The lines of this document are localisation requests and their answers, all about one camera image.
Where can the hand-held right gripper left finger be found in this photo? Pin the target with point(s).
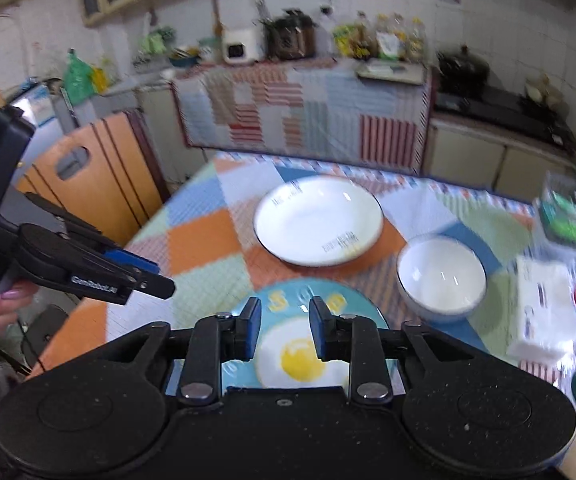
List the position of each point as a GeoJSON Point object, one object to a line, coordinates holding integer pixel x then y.
{"type": "Point", "coordinates": [252, 330]}

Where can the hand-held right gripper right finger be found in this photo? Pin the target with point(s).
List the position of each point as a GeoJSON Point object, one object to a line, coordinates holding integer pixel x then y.
{"type": "Point", "coordinates": [319, 332]}

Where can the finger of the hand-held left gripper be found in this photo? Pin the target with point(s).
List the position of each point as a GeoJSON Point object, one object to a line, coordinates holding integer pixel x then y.
{"type": "Point", "coordinates": [153, 285]}
{"type": "Point", "coordinates": [133, 261]}

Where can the blue plate egg print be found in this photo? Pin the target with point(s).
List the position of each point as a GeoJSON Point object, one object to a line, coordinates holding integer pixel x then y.
{"type": "Point", "coordinates": [293, 360]}

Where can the white plate dark rim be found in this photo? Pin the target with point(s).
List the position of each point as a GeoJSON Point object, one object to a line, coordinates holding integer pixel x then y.
{"type": "Point", "coordinates": [318, 220]}

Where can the white bowl dark rim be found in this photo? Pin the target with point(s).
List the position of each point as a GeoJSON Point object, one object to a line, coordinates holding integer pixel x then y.
{"type": "Point", "coordinates": [440, 277]}

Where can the patchwork tablecloth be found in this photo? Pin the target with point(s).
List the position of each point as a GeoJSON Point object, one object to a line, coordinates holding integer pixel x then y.
{"type": "Point", "coordinates": [203, 240]}

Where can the grey appliance blue sticker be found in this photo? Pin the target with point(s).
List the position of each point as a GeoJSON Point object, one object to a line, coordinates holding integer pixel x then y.
{"type": "Point", "coordinates": [35, 105]}

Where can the orange wooden chair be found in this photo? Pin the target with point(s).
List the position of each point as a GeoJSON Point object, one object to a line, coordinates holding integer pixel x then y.
{"type": "Point", "coordinates": [113, 170]}

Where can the black stool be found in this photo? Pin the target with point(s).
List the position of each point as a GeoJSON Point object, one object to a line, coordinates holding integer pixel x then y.
{"type": "Point", "coordinates": [43, 335]}

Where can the green plastic bag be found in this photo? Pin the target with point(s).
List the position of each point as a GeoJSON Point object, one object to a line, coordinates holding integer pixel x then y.
{"type": "Point", "coordinates": [78, 79]}

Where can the blue bowl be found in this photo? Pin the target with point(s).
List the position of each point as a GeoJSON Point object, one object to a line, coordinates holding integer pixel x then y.
{"type": "Point", "coordinates": [184, 59]}

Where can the striped patchwork counter cloth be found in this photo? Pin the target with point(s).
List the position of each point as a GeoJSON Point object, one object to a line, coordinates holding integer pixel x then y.
{"type": "Point", "coordinates": [318, 110]}

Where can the white tissue pack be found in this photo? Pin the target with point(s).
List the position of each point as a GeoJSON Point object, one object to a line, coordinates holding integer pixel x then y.
{"type": "Point", "coordinates": [542, 310]}

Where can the white rice cooker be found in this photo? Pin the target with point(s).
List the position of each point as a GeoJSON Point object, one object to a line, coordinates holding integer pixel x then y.
{"type": "Point", "coordinates": [240, 46]}

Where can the cream lower cabinet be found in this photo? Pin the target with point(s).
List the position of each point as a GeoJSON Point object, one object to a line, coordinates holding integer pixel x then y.
{"type": "Point", "coordinates": [492, 157]}

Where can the clear container green lid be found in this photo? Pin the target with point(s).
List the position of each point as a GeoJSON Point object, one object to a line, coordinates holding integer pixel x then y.
{"type": "Point", "coordinates": [562, 217]}

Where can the cutting board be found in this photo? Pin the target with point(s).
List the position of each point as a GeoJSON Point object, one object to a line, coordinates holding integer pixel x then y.
{"type": "Point", "coordinates": [392, 72]}

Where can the dark pressure cooker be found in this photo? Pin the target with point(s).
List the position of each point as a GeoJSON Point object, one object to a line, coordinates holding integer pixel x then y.
{"type": "Point", "coordinates": [290, 35]}

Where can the black gas stove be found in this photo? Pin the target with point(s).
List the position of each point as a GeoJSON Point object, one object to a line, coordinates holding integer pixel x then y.
{"type": "Point", "coordinates": [502, 107]}

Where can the yellow green food packet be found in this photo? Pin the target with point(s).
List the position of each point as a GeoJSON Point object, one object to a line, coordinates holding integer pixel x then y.
{"type": "Point", "coordinates": [346, 40]}

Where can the black wok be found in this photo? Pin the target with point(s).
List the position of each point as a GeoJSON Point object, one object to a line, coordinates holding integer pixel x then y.
{"type": "Point", "coordinates": [462, 66]}

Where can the cooking oil bottle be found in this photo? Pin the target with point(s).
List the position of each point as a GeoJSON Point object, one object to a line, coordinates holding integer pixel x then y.
{"type": "Point", "coordinates": [365, 32]}

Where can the yellow oil bottle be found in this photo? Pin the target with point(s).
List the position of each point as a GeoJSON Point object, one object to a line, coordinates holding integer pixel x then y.
{"type": "Point", "coordinates": [416, 40]}

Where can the garlic bulbs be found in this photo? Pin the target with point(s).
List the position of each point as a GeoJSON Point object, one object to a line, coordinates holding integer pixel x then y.
{"type": "Point", "coordinates": [542, 91]}

